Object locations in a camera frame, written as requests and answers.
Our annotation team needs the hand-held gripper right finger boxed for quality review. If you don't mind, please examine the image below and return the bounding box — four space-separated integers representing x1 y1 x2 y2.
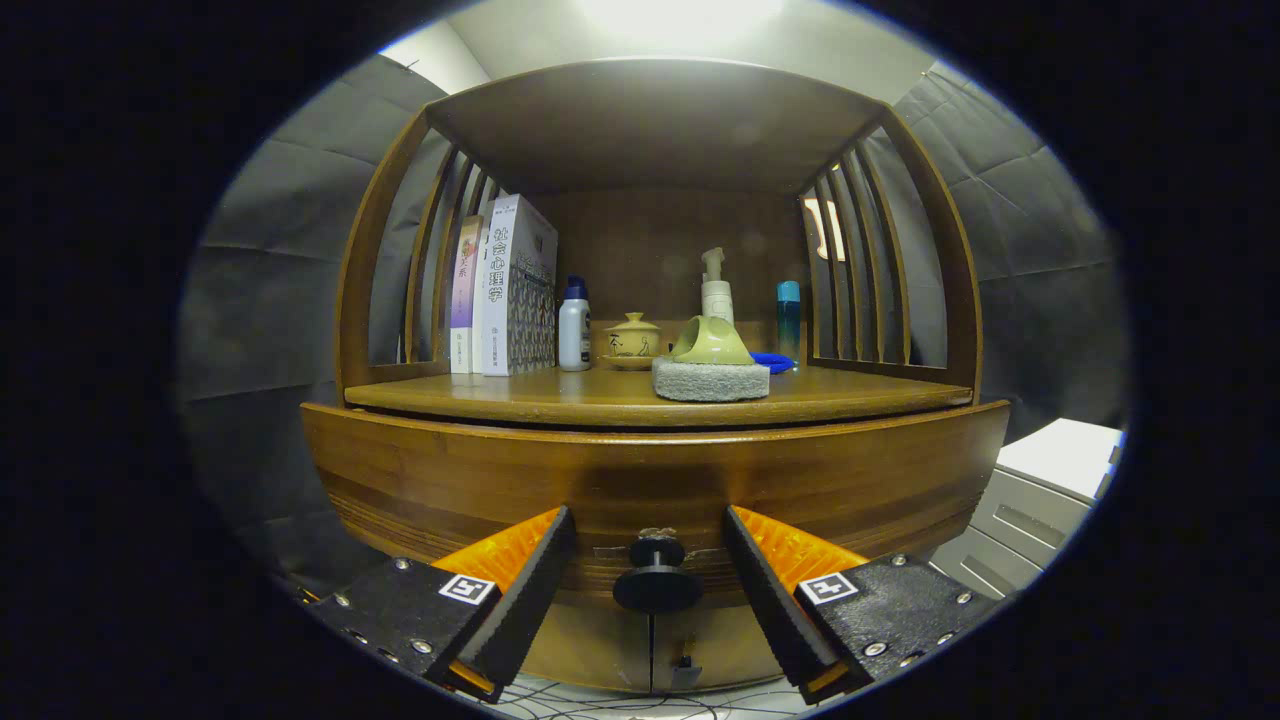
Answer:
722 503 1001 706

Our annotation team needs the thick white patterned book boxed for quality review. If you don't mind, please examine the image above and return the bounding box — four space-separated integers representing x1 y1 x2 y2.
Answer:
482 194 560 378

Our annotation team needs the wooden cabinet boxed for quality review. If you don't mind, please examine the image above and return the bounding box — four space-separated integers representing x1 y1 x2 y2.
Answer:
333 57 986 696

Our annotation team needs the pink purple book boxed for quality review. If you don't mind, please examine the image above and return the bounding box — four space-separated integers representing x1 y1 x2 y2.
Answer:
449 215 485 375

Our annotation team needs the white pump bottle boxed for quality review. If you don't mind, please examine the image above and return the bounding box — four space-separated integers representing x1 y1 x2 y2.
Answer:
699 247 736 331

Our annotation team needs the wooden countertop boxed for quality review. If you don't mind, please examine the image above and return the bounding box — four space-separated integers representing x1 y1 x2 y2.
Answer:
343 362 974 429

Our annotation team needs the gray sponge with green handle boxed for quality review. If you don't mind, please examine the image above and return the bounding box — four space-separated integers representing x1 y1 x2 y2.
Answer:
651 316 772 403

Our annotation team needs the wooden cabinet door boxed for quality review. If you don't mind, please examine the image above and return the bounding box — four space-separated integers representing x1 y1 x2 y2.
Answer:
653 600 791 694
520 595 654 694

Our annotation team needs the wooden drawer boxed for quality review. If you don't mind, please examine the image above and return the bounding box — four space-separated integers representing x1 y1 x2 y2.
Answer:
300 402 1013 611

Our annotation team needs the white bottle with blue cap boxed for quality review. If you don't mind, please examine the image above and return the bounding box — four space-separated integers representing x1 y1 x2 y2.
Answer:
557 276 593 373

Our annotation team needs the teal glass bottle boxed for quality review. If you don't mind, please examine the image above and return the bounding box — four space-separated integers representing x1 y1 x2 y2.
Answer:
776 280 803 366

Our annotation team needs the black drawer knob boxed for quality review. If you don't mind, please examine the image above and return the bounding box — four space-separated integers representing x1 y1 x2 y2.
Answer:
612 535 703 615

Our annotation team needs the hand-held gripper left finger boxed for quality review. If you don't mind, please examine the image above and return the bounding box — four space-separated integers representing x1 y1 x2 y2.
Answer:
283 505 578 706

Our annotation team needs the white filing cabinet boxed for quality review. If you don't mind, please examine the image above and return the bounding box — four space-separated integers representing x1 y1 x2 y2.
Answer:
925 418 1126 601

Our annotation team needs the thin white book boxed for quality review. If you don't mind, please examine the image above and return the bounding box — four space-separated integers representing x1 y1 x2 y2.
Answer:
470 205 496 375

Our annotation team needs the yellow lidded teacup with saucer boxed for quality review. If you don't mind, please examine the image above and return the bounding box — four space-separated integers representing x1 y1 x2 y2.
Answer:
602 312 663 372

